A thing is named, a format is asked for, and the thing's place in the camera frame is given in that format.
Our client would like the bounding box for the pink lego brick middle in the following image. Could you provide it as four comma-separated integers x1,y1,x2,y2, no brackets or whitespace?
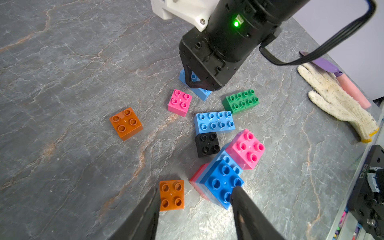
168,89,192,117

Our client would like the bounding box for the green long lego brick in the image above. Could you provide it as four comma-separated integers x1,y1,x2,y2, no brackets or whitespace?
222,89,259,115

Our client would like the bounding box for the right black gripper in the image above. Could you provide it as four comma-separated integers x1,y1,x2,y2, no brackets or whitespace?
179,0,307,91

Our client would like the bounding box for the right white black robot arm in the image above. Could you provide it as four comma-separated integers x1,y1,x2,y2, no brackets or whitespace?
151,0,307,91

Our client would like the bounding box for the orange lego brick upper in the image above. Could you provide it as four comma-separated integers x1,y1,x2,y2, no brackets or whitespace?
110,108,143,141

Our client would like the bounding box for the pink lego brick top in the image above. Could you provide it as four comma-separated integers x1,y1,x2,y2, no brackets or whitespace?
226,129,266,170

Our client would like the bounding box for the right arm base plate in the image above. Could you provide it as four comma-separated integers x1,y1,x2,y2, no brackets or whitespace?
347,145,384,240

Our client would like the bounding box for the pink lego brick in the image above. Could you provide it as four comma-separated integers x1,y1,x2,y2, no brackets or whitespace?
168,89,192,117
226,129,266,170

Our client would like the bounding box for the small blue lego brick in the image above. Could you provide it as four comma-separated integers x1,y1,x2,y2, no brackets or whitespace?
200,160,244,210

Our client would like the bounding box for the blue long lego brick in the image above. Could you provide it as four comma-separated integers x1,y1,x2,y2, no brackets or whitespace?
194,111,236,135
178,68,213,102
208,149,242,176

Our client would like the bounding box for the black lego brick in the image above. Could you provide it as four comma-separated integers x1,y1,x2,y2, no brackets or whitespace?
195,132,221,158

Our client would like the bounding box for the orange lego brick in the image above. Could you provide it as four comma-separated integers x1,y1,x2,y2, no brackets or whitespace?
159,180,185,212
110,108,143,141

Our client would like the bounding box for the red lego brick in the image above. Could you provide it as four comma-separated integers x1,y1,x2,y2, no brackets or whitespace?
189,164,210,201

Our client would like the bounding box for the purple pink brush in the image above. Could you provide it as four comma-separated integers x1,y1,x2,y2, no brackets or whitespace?
312,58,371,109

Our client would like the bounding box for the orange lego brick lower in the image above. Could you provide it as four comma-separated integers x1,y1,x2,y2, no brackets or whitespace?
159,180,185,212

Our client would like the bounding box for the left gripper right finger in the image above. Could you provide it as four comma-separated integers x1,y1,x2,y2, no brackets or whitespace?
231,187,284,240

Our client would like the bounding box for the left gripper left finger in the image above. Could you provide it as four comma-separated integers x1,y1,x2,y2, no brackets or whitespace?
109,187,160,240

